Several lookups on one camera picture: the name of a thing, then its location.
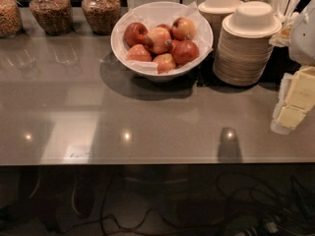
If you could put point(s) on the red-yellow apple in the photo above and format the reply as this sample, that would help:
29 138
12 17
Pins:
183 29

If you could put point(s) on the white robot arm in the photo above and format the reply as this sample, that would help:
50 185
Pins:
302 38

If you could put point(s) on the red apple right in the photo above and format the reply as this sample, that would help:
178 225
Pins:
184 52

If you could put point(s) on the yellow-red apple front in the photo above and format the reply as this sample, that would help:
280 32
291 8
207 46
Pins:
165 63

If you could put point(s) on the yellow-red apple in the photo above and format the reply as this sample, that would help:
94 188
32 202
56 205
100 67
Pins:
158 40
165 63

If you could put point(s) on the white ceramic bowl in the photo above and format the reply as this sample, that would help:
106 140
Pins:
157 74

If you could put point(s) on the small red apple back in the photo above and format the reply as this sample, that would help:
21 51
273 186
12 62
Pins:
164 26

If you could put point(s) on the yellow-red apple centre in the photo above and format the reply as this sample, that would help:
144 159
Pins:
158 40

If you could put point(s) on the red apple front left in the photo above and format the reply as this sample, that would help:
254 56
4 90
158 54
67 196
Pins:
138 52

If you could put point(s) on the red apple far left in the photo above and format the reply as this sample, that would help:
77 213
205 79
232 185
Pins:
135 34

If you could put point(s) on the front stack paper bowls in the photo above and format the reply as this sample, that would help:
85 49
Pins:
244 48

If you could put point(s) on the stack paper bowls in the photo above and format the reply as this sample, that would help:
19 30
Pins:
215 11
244 48

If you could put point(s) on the back stack paper bowls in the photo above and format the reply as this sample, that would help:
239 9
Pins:
215 11

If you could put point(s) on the right glass cereal jar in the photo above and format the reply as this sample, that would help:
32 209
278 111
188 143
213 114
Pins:
101 15

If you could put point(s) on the glass cereal jar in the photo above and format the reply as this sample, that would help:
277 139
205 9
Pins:
101 15
10 18
55 17

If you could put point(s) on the middle glass cereal jar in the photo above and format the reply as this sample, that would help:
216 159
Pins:
55 17

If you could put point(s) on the left glass cereal jar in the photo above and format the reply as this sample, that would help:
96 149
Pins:
10 18

